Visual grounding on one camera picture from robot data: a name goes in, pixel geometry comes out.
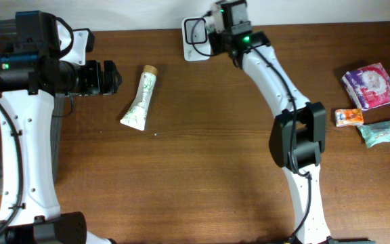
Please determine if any teal wet wipes pack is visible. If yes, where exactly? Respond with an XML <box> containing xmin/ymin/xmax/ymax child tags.
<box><xmin>357</xmin><ymin>121</ymin><xmax>390</xmax><ymax>148</ymax></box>

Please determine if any pink purple tissue pack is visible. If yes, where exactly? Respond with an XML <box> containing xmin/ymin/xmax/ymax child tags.
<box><xmin>341</xmin><ymin>62</ymin><xmax>390</xmax><ymax>111</ymax></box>

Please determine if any orange small tissue pack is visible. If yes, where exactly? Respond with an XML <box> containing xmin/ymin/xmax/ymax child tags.
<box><xmin>334</xmin><ymin>108</ymin><xmax>364</xmax><ymax>127</ymax></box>

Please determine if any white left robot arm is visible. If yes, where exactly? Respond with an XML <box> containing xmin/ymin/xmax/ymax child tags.
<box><xmin>0</xmin><ymin>10</ymin><xmax>122</xmax><ymax>243</ymax></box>

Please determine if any white tube with brown cap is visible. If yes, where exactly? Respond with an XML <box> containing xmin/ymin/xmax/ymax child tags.
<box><xmin>120</xmin><ymin>65</ymin><xmax>158</xmax><ymax>131</ymax></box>

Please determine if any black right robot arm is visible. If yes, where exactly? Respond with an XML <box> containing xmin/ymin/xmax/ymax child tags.
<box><xmin>206</xmin><ymin>1</ymin><xmax>331</xmax><ymax>243</ymax></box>

